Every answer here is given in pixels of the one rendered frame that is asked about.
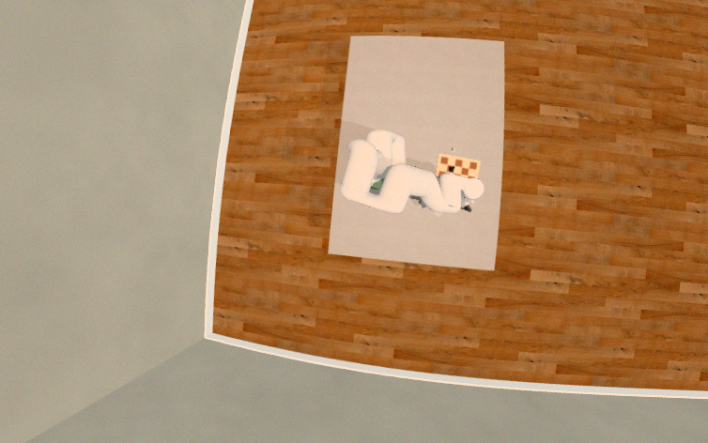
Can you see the orange and cream chessboard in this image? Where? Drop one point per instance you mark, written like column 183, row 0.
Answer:
column 463, row 167

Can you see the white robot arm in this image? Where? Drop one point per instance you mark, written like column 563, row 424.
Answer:
column 400, row 180

